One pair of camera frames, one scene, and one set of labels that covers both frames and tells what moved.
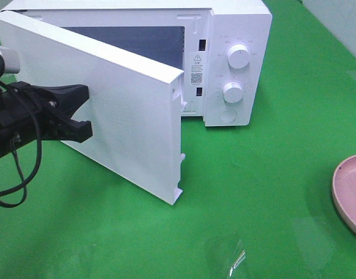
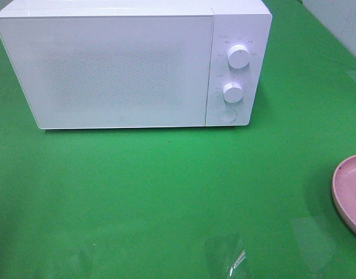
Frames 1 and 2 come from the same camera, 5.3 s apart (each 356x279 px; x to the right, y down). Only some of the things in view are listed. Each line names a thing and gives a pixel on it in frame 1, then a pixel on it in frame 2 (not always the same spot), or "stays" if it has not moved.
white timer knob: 232,92 stays
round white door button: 228,115 stays
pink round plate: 348,190 stays
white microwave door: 135,105 -> 111,71
